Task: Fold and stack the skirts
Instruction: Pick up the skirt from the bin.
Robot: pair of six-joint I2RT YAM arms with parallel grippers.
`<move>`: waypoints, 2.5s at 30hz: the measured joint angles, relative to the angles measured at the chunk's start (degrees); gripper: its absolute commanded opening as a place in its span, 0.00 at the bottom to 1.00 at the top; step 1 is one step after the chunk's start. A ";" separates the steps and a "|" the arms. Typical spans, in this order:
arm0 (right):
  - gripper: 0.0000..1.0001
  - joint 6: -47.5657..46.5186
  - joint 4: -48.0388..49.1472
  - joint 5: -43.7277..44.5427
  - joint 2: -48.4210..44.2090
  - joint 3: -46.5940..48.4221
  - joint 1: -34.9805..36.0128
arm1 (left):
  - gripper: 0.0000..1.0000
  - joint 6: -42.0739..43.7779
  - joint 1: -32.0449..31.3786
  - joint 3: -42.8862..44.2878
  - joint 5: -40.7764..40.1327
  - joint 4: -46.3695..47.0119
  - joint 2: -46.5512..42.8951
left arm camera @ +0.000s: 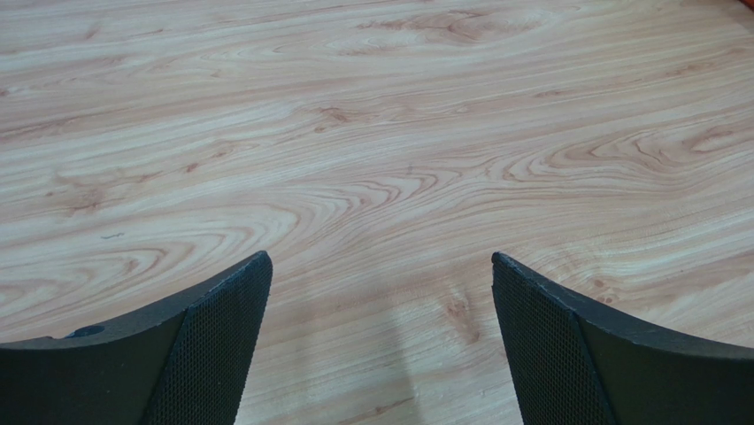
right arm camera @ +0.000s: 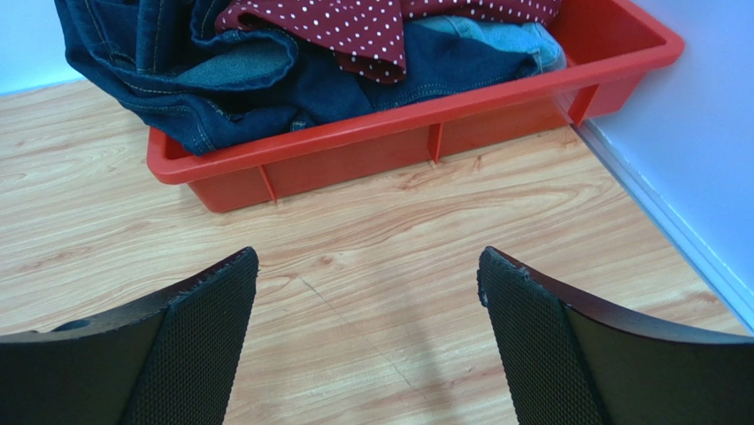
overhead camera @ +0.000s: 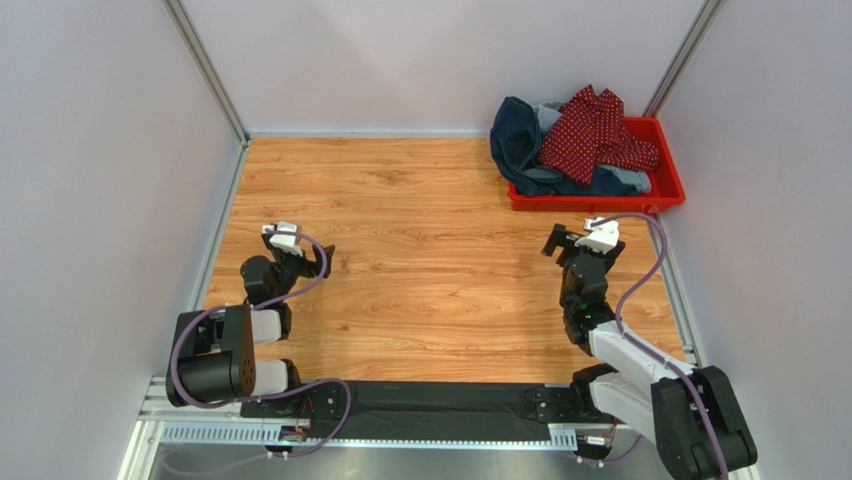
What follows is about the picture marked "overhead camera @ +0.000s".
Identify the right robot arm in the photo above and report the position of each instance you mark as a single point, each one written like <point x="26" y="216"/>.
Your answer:
<point x="691" y="414"/>

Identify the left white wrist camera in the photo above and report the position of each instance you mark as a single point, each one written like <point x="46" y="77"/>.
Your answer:
<point x="282" y="238"/>

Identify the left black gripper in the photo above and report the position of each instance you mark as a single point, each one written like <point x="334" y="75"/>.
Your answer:
<point x="310" y="267"/>

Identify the aluminium frame rail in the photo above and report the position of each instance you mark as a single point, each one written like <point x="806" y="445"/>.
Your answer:
<point x="293" y="438"/>

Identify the dark blue denim skirt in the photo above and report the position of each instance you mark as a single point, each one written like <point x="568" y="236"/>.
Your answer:
<point x="515" y="140"/>

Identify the red plastic bin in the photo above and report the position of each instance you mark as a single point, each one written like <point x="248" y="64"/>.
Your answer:
<point x="666" y="187"/>

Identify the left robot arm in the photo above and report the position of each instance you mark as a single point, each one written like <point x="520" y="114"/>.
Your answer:
<point x="213" y="360"/>

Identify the light blue denim skirt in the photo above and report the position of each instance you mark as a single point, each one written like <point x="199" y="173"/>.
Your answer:
<point x="608" y="180"/>

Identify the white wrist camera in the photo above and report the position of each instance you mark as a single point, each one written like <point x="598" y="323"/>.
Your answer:
<point x="601" y="236"/>
<point x="282" y="238"/>

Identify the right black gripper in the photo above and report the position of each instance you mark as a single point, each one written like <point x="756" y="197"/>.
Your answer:
<point x="572" y="248"/>

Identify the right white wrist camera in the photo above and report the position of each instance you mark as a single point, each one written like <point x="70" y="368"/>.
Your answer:
<point x="601" y="236"/>

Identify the red polka dot skirt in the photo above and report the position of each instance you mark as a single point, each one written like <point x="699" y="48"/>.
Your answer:
<point x="591" y="132"/>

